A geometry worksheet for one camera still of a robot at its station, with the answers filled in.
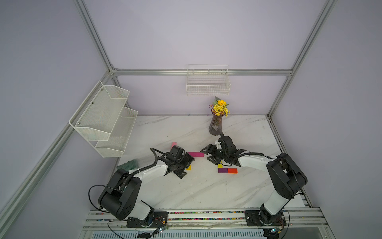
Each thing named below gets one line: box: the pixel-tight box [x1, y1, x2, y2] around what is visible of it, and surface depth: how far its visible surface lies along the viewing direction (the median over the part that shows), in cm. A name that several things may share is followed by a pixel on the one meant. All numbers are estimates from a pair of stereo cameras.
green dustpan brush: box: [116, 158, 138, 172], surface depth 92 cm
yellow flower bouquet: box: [208, 96, 231, 118], surface depth 93 cm
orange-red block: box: [227, 168, 239, 174], surface depth 92 cm
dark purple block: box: [217, 167, 228, 174], surface depth 92 cm
